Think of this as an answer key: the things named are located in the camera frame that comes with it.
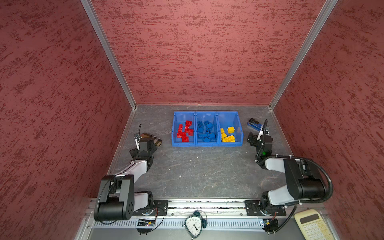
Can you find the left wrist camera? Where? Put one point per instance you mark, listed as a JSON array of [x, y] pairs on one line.
[[138, 137]]

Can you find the yellow legos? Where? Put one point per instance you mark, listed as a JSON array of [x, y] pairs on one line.
[[227, 136]]

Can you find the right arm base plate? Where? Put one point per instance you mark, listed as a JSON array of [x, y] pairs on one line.
[[255, 209]]

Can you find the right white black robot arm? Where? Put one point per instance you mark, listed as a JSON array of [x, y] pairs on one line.
[[306, 181]]

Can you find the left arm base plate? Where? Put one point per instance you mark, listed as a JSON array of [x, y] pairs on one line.
[[157, 208]]

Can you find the blue black stapler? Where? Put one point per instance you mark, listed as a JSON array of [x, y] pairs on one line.
[[255, 125]]

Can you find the aluminium rail frame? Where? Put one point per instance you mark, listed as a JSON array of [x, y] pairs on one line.
[[222, 214]]

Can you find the blue three-compartment bin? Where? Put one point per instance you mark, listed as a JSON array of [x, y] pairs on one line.
[[183, 121]]

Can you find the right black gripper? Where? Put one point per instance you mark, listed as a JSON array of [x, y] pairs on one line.
[[254, 138]]

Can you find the heart-shaped white clock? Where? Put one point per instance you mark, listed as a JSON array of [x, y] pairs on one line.
[[194, 224]]

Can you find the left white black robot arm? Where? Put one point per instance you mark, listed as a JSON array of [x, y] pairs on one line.
[[117, 199]]

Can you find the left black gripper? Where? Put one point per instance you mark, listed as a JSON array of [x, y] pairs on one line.
[[134, 153]]

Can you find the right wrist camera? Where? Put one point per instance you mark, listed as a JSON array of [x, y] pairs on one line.
[[264, 131]]

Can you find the cream calculator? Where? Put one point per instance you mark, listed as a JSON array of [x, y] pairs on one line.
[[313, 226]]

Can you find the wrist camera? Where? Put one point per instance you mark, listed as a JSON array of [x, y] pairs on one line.
[[264, 131], [138, 137]]

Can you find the blue legos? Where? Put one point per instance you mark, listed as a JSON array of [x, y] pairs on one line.
[[206, 132]]

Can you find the plaid glasses case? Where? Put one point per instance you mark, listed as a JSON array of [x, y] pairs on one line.
[[157, 141]]

